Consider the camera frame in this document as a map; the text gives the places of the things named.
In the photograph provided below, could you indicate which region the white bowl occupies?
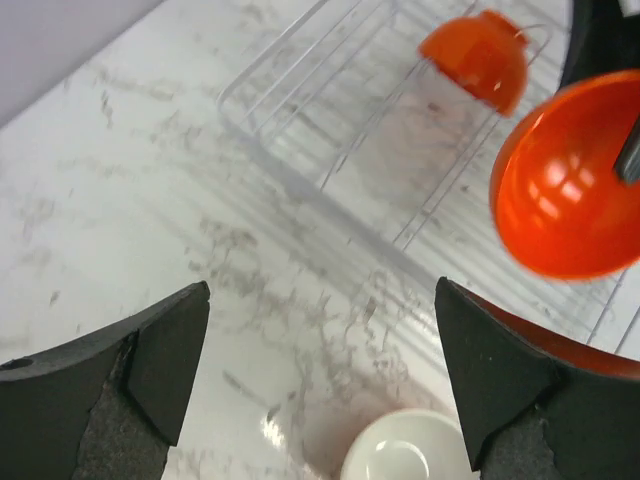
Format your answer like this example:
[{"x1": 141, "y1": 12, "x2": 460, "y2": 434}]
[{"x1": 339, "y1": 409, "x2": 480, "y2": 480}]

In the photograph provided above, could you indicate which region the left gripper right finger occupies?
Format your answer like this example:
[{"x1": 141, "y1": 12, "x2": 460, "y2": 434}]
[{"x1": 435, "y1": 277, "x2": 639, "y2": 479}]

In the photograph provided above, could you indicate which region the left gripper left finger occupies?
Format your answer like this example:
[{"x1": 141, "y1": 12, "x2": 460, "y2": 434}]
[{"x1": 1, "y1": 281, "x2": 209, "y2": 479}]

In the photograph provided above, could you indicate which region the orange bowl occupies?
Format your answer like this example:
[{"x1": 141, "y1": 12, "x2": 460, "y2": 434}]
[
  {"x1": 418, "y1": 9, "x2": 530, "y2": 117},
  {"x1": 489, "y1": 69, "x2": 639, "y2": 280}
]

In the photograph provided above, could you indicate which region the clear wire dish rack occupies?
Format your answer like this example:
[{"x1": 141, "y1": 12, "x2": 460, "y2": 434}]
[{"x1": 219, "y1": 1, "x2": 639, "y2": 358}]

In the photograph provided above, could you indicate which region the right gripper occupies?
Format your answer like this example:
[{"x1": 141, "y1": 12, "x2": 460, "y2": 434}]
[{"x1": 559, "y1": 0, "x2": 640, "y2": 185}]

